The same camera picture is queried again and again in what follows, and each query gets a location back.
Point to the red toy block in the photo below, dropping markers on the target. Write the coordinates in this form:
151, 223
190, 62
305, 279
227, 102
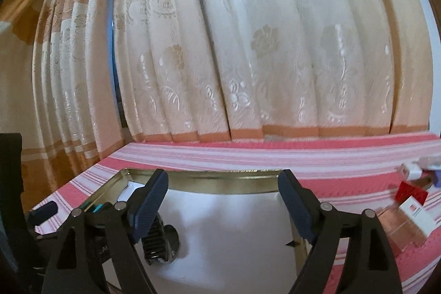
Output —
407, 190

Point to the white box red logo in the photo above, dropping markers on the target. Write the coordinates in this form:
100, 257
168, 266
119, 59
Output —
419, 218

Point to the gold metal tin tray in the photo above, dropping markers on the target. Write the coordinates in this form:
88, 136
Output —
228, 244

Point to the clear plastic case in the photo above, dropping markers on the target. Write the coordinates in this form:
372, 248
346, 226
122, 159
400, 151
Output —
432, 163

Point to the black toothed gear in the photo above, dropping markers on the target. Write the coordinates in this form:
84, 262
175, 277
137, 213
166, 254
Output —
162, 243

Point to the cream floral curtain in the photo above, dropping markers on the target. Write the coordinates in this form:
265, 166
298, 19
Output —
77, 74

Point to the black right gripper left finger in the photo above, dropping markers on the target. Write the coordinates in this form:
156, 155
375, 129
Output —
75, 265

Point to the brown long box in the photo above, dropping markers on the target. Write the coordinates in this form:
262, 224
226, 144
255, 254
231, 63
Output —
424, 182

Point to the copper pink box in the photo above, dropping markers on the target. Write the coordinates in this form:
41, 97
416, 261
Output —
400, 230

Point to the purple toy block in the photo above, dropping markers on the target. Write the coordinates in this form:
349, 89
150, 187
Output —
437, 178

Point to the teal toy block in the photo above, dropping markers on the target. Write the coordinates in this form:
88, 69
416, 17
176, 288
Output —
96, 208

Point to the white small block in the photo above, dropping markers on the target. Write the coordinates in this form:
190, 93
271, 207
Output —
410, 171

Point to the pink striped tablecloth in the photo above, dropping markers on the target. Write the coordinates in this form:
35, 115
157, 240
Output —
351, 174

